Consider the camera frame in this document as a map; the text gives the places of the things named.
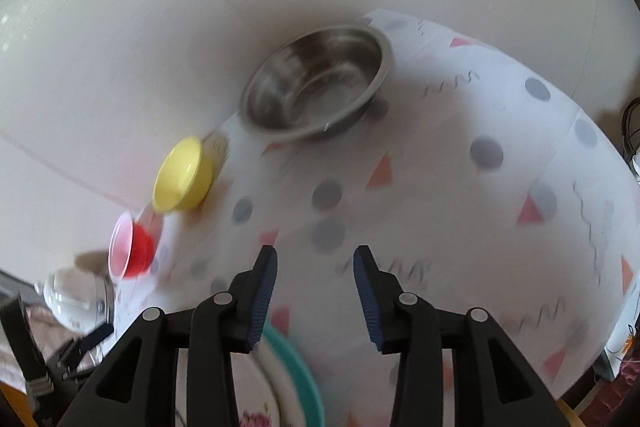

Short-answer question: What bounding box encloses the red plastic bowl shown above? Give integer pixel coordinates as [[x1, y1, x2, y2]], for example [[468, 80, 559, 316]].
[[107, 212, 155, 282]]

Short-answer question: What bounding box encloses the white floral plate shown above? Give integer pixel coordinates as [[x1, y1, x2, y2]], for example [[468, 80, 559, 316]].
[[231, 343, 306, 426]]

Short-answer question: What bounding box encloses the teal round plate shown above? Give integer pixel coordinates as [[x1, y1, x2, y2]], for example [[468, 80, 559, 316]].
[[258, 323, 326, 426]]

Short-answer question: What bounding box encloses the yellow plastic bowl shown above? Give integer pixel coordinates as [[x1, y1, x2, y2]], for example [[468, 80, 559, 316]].
[[152, 136, 214, 213]]

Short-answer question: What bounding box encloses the stainless steel bowl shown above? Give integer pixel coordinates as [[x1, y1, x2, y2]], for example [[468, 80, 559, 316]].
[[239, 24, 395, 143]]

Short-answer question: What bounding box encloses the white ceramic electric kettle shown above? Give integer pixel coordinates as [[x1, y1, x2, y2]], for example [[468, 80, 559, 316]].
[[42, 268, 114, 335]]

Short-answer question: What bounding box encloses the white patterned tablecloth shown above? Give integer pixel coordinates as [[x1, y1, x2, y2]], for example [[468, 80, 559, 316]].
[[116, 10, 639, 426]]

